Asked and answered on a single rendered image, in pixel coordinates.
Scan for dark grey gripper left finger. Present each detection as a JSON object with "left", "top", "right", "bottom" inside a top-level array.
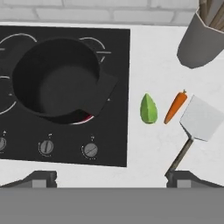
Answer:
[{"left": 0, "top": 171, "right": 58, "bottom": 189}]

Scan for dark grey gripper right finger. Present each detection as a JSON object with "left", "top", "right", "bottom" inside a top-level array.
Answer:
[{"left": 165, "top": 170, "right": 224, "bottom": 189}]

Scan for orange carrot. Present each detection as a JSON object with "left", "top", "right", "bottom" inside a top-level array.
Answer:
[{"left": 163, "top": 89, "right": 188, "bottom": 125}]

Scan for green lemon wedge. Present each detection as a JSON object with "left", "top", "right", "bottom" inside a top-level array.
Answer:
[{"left": 139, "top": 93, "right": 158, "bottom": 124}]

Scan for black pot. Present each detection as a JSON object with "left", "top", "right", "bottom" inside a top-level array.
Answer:
[{"left": 11, "top": 37, "right": 119, "bottom": 118}]

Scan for grey hob knob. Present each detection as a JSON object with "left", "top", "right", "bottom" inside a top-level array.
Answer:
[
  {"left": 0, "top": 136, "right": 7, "bottom": 152},
  {"left": 81, "top": 142, "right": 99, "bottom": 159},
  {"left": 38, "top": 139, "right": 55, "bottom": 155}
]

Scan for black hob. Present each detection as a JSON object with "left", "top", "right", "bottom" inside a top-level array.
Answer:
[{"left": 0, "top": 25, "right": 131, "bottom": 168}]

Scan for grey utensil holder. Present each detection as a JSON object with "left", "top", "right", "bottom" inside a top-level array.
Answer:
[{"left": 176, "top": 8, "right": 224, "bottom": 70}]

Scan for wooden utensils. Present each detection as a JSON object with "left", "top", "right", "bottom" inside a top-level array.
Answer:
[{"left": 199, "top": 0, "right": 224, "bottom": 32}]

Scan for white spatula with dark handle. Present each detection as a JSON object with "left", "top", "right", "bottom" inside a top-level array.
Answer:
[{"left": 164, "top": 94, "right": 224, "bottom": 177}]

